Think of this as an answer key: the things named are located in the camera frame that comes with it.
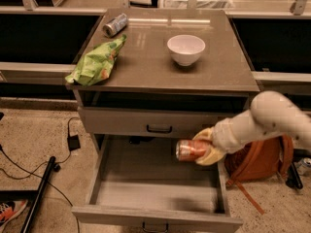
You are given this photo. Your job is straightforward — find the grey drawer cabinet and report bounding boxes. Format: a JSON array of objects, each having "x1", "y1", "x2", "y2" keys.
[{"x1": 65, "y1": 8, "x2": 261, "y2": 233}]

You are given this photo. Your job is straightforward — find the black object by backpack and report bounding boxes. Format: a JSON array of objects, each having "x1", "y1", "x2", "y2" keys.
[{"x1": 286, "y1": 163, "x2": 303, "y2": 189}]

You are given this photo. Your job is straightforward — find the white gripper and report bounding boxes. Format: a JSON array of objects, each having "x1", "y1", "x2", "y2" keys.
[{"x1": 193, "y1": 111, "x2": 259, "y2": 166}]

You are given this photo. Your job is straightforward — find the black power adapter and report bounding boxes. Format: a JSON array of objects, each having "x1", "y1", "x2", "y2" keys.
[{"x1": 67, "y1": 135, "x2": 81, "y2": 151}]

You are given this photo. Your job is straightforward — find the closed upper drawer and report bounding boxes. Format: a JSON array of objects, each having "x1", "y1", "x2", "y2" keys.
[{"x1": 77, "y1": 106, "x2": 249, "y2": 139}]

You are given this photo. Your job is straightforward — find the orange soda can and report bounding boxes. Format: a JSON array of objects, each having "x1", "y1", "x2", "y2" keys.
[{"x1": 176, "y1": 140, "x2": 210, "y2": 161}]

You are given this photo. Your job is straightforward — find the silver can on floor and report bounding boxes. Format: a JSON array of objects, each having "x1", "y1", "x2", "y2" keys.
[{"x1": 296, "y1": 157, "x2": 311, "y2": 176}]

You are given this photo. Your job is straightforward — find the green chip bag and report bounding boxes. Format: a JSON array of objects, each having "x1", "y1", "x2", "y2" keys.
[{"x1": 65, "y1": 35, "x2": 126, "y2": 86}]

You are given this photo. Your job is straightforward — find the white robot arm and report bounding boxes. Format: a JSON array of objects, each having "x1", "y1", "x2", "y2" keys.
[{"x1": 194, "y1": 91, "x2": 311, "y2": 166}]

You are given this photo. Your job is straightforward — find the black cable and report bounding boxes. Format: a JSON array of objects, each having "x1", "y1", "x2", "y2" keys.
[{"x1": 0, "y1": 116, "x2": 82, "y2": 233}]

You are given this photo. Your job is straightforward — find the orange backpack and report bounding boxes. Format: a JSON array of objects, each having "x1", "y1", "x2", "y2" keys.
[{"x1": 225, "y1": 135, "x2": 294, "y2": 215}]

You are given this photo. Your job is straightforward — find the silver blue soda can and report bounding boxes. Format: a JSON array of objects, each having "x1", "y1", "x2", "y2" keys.
[{"x1": 103, "y1": 14, "x2": 128, "y2": 38}]

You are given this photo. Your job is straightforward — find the open lower drawer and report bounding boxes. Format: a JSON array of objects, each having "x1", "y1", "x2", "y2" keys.
[{"x1": 72, "y1": 135, "x2": 243, "y2": 233}]

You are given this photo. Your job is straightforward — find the white bowl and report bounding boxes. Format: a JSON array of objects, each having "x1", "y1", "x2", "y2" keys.
[{"x1": 167, "y1": 35, "x2": 206, "y2": 66}]

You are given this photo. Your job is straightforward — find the black pole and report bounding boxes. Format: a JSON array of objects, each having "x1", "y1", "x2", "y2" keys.
[{"x1": 20, "y1": 156, "x2": 56, "y2": 233}]

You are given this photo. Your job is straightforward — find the orange white sneaker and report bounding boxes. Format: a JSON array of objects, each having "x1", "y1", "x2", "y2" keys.
[{"x1": 0, "y1": 200, "x2": 28, "y2": 233}]

